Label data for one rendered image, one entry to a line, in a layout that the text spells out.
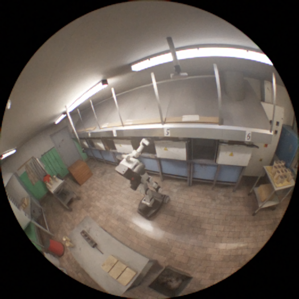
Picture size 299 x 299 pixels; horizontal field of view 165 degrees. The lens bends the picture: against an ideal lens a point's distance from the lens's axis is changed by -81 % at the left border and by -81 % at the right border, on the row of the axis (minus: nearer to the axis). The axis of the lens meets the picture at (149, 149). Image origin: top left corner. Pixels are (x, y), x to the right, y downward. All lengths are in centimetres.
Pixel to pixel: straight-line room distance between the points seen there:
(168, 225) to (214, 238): 98
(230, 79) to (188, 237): 278
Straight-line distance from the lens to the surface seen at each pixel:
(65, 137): 552
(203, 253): 221
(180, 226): 225
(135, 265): 138
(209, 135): 150
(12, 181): 471
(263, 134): 174
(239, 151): 192
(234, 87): 195
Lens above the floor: 215
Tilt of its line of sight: 29 degrees down
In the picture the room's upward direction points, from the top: 14 degrees counter-clockwise
